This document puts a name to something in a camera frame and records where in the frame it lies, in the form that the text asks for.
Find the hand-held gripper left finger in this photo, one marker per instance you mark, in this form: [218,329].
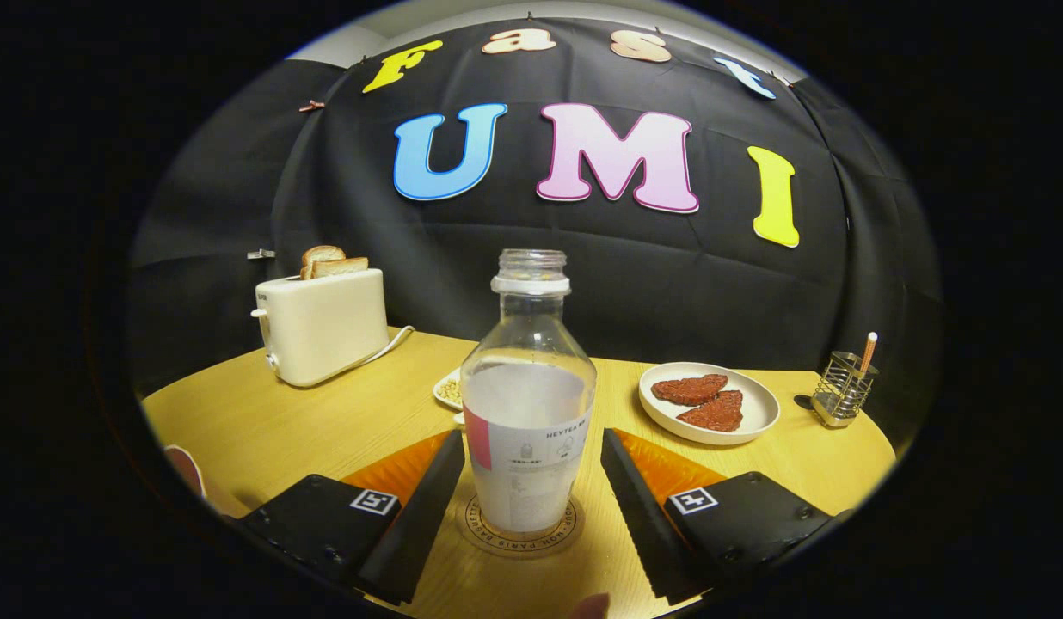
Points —
[420,520]

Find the white round plate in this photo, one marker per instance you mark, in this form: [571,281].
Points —
[759,408]

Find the flat-topped toast slice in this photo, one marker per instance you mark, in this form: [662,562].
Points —
[342,267]

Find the white divided snack dish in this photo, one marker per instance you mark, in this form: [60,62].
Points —
[448,391]

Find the red-brown meat piece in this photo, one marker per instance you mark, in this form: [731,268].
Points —
[716,414]
[691,389]

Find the clear juice bottle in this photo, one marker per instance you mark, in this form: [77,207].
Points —
[527,404]

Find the round wooden coaster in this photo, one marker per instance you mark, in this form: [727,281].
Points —
[476,535]

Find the cream toaster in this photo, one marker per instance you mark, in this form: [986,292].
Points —
[325,327]

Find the orange straw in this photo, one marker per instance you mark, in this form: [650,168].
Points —
[869,351]

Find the round-topped toast slice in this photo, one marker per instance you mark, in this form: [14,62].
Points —
[321,255]

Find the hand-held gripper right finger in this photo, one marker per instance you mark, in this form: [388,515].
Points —
[639,516]

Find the wooden table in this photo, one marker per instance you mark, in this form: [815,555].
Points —
[325,430]

